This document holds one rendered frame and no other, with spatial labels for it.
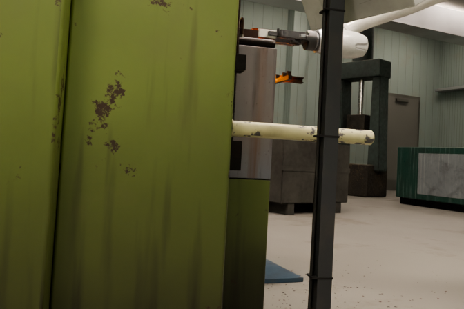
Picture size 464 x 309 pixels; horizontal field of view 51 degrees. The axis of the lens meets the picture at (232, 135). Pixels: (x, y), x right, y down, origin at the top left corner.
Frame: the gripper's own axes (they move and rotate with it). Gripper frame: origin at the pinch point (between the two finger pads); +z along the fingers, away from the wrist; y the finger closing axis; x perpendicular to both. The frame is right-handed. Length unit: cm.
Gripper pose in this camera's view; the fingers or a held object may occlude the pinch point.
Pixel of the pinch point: (263, 35)
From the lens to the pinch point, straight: 184.9
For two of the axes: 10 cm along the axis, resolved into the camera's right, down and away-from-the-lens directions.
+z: -9.8, -0.6, -2.1
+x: 0.5, -10.0, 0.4
